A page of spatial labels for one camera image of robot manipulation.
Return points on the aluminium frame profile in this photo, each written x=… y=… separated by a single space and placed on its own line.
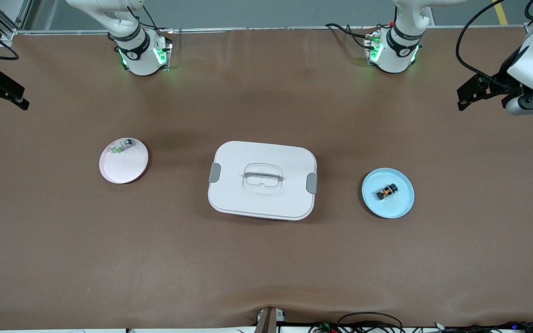
x=25 y=14

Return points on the light blue round plate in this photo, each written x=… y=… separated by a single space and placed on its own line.
x=387 y=208

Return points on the pink round plate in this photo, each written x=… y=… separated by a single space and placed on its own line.
x=125 y=166

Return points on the small green connector board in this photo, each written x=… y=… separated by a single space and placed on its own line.
x=325 y=327

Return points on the orange push-button switch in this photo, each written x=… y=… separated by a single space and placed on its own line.
x=387 y=191

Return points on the white lidded box grey latches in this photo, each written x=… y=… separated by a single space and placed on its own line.
x=262 y=203

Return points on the brown camera mount post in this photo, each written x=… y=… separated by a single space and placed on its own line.
x=266 y=321

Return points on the green push-button switch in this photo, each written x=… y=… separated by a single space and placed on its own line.
x=123 y=147

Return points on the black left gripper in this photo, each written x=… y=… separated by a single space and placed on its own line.
x=496 y=84

